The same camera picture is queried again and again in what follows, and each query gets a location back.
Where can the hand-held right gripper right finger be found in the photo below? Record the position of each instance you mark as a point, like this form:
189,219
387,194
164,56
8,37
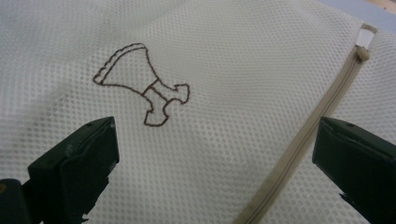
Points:
361,165

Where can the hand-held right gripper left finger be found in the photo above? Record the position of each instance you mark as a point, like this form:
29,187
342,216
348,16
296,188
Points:
77,174

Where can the white mesh laundry bag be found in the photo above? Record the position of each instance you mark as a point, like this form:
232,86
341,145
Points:
199,149

